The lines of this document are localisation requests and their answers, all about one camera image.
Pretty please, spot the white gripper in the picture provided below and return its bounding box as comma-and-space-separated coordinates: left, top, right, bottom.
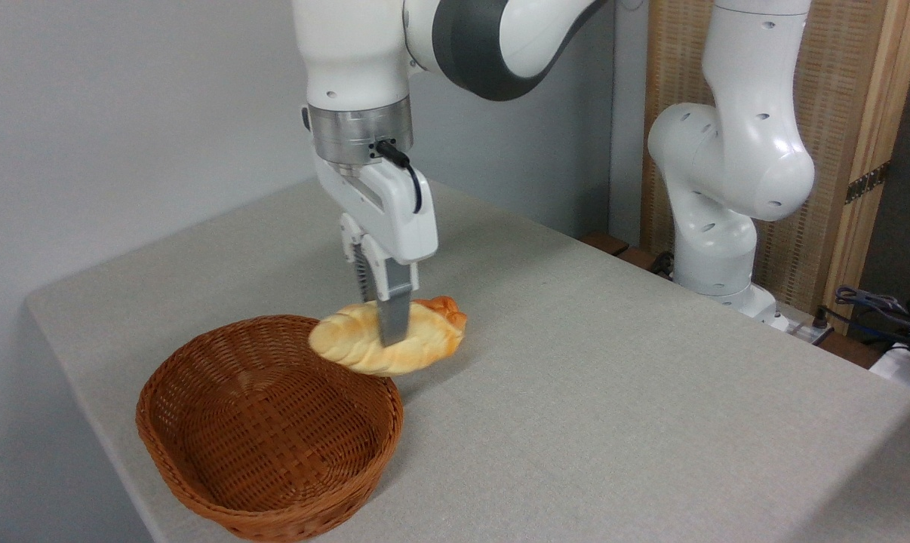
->
301, 106, 440, 348

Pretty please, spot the golden twisted bread roll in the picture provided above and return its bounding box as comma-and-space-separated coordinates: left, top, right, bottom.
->
308, 295, 469, 378

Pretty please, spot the brown wicker basket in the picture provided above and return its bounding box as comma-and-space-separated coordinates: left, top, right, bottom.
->
136, 314, 405, 543

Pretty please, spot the brown wooden board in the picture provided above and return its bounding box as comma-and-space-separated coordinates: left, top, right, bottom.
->
579, 232, 676, 281

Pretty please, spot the metal screen hinge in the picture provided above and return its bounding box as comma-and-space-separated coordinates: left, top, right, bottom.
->
844, 161, 893, 206

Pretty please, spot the wooden woven folding screen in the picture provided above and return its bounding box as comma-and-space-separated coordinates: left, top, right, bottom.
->
640, 0, 910, 337

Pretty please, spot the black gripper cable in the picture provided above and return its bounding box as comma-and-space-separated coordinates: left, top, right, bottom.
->
374, 139, 425, 215

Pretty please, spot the dark cable bundle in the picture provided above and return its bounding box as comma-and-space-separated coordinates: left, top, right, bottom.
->
812, 284, 910, 355

